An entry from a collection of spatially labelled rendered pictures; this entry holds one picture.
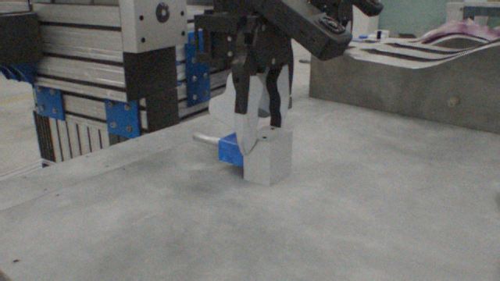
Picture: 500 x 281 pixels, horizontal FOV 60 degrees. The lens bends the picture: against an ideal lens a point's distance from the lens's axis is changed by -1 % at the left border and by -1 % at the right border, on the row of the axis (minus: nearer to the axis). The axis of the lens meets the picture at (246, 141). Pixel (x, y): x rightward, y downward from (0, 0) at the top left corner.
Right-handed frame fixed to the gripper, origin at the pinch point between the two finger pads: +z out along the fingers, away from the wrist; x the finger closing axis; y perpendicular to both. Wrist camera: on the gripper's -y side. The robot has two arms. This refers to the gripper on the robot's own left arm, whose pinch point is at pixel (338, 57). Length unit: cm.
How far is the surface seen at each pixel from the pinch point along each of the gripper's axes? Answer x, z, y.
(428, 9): -687, 35, 191
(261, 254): 67, 4, -28
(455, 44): -14.9, -3.5, -21.3
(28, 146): -24, 85, 226
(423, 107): 20.3, 2.4, -26.5
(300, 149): 44.7, 4.5, -18.0
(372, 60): 19.8, -4.1, -16.6
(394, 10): -677, 38, 244
